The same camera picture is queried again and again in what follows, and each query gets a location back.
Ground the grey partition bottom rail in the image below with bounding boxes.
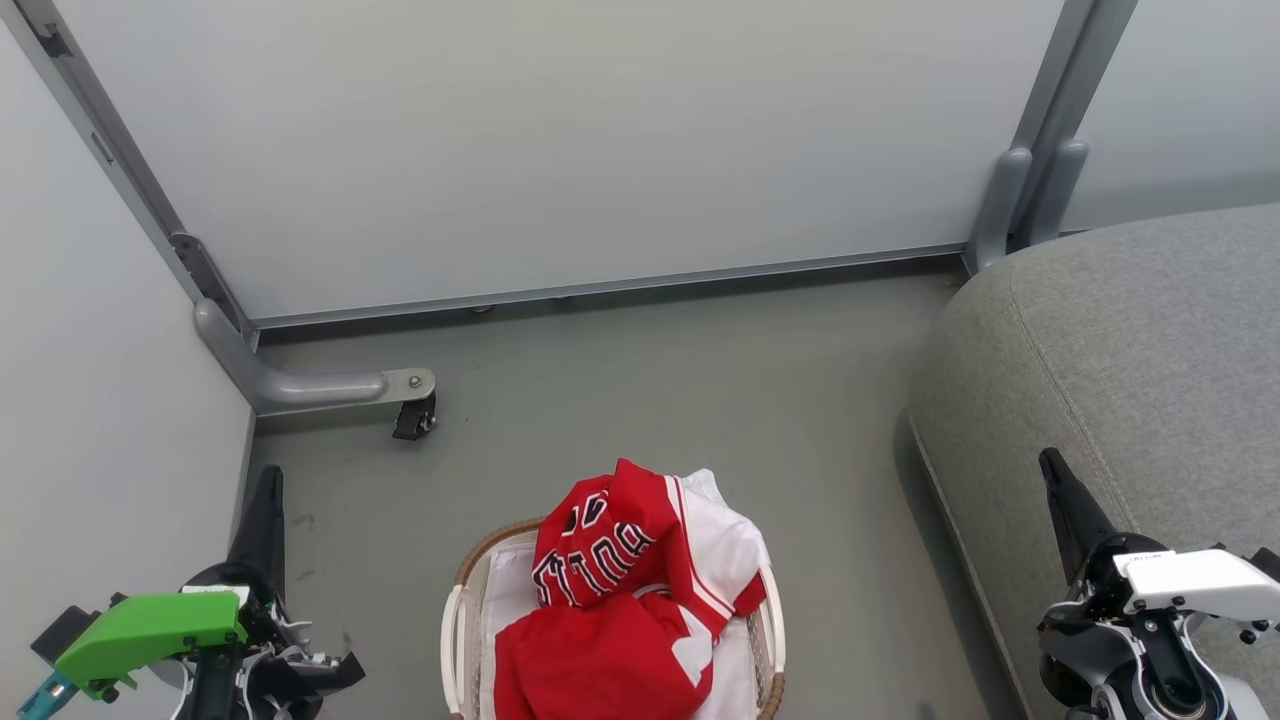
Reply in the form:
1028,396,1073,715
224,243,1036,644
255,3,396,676
248,243,969,331

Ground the grey partition foot bar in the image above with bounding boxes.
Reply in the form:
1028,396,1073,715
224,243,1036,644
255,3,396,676
194,298,437,417

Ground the grey single partition post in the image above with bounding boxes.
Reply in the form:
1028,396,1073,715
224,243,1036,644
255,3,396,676
8,0,256,346

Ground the red garment with white patches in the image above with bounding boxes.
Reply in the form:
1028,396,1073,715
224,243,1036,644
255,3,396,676
493,588,738,720

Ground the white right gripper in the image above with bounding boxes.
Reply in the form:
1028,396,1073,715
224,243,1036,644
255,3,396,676
1038,447,1280,641

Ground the red white lettered jersey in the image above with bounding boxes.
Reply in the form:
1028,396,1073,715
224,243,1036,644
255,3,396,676
530,458,772,641

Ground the black caster wheel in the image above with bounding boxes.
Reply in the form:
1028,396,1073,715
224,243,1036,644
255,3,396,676
391,392,439,442

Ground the grey double partition post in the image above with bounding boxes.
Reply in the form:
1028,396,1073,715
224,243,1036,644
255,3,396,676
963,0,1139,277

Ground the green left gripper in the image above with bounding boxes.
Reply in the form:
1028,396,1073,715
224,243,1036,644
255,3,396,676
55,465,289,701

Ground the grey fabric sofa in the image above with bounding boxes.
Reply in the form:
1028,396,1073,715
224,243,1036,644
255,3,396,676
907,203,1280,720

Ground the teal left cable connector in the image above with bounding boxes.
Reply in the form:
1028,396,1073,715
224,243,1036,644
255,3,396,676
15,668,79,720

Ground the wicker laundry basket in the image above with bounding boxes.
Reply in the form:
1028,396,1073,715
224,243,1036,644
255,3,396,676
440,515,788,720

